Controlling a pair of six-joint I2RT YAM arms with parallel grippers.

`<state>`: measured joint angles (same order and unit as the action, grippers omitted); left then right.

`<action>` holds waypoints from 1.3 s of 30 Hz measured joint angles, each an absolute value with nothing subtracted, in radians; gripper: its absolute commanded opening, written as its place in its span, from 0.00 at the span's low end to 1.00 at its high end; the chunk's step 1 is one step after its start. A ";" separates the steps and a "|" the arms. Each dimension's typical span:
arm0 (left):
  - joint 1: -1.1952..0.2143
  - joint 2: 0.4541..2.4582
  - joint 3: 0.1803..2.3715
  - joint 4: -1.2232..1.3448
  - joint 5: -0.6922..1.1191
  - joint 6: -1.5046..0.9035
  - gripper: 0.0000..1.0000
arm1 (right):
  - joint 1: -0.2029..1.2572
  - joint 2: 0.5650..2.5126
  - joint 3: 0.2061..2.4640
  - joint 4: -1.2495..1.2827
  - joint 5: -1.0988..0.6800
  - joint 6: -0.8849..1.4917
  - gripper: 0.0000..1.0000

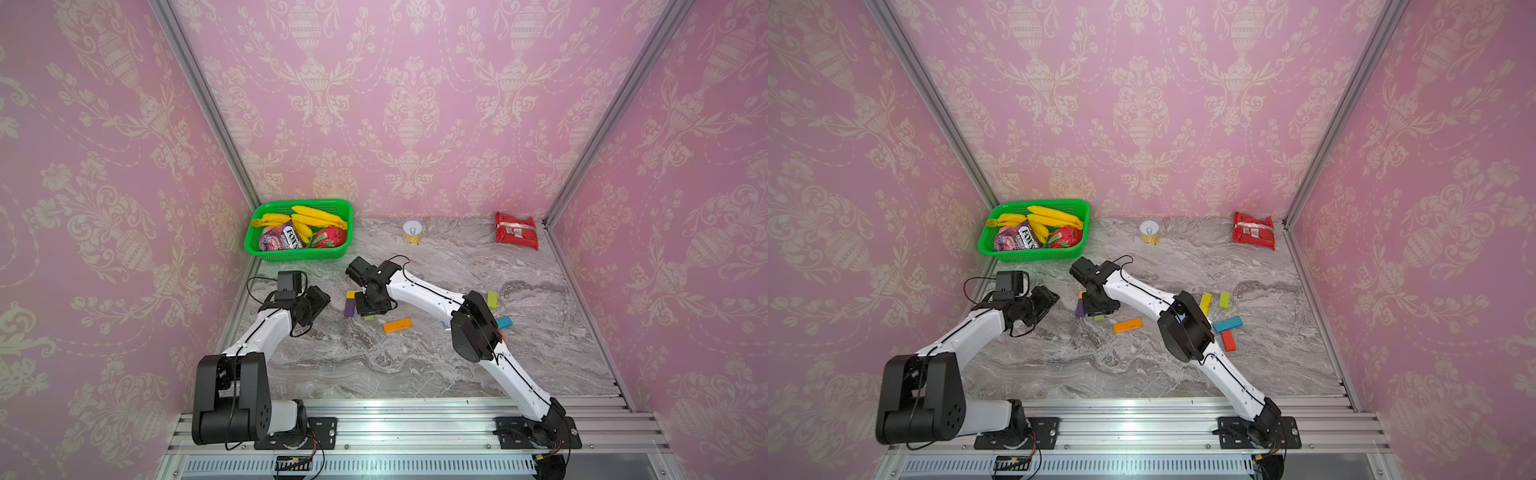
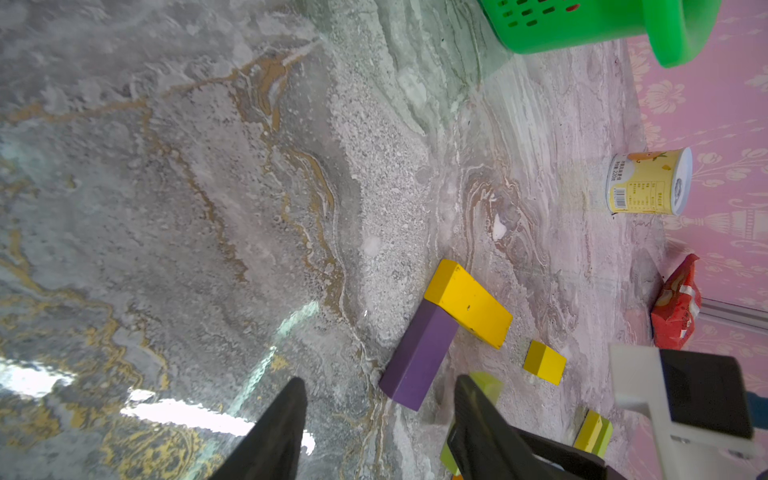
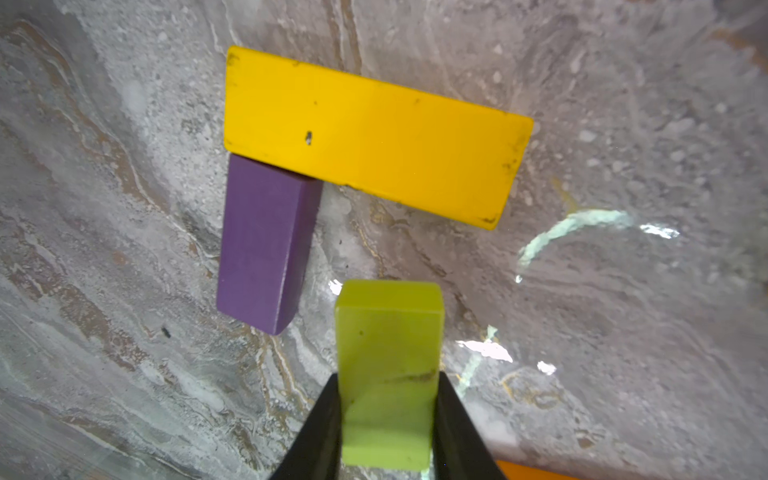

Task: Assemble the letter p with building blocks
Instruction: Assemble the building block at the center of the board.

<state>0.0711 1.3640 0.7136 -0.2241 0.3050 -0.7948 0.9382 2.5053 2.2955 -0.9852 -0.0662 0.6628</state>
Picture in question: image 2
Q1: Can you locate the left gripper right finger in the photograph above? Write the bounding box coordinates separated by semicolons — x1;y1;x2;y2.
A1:
448;375;623;480

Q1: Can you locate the red snack bag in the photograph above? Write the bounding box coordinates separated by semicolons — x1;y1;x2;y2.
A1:
650;253;702;350

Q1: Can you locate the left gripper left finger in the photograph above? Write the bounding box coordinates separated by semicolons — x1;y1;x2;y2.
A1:
210;377;308;480

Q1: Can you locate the yellow paper cup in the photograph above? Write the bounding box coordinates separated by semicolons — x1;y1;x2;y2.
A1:
605;147;693;216

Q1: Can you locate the purple block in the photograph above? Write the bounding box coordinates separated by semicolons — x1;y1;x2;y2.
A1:
379;299;459;411

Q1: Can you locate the lime green block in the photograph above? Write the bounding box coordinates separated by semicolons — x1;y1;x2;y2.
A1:
439;370;505;476

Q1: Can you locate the yellow-green long block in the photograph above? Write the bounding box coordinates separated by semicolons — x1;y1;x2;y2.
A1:
573;410;614;459

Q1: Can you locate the small yellow block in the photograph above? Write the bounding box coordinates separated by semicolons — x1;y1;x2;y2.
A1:
523;340;567;385

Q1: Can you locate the long yellow block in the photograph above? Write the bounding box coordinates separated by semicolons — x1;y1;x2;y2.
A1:
424;259;513;350

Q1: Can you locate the light blue block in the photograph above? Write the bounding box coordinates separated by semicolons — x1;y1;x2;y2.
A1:
746;391;768;430

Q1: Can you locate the green plastic basket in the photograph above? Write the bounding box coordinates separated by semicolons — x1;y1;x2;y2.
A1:
479;0;722;68

